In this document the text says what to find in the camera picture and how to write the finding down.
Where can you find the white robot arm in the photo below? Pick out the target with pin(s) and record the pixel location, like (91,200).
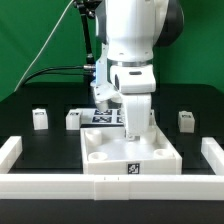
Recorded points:
(129,30)

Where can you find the white U-shaped fence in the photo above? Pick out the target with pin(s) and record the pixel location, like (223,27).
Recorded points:
(100,187)

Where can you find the AprilTag marker sheet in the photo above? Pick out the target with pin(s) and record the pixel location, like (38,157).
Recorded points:
(94,116)

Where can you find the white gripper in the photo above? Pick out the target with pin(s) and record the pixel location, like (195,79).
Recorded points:
(134,85)

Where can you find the white square table top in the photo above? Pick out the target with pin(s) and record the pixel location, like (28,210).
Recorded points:
(106,151)

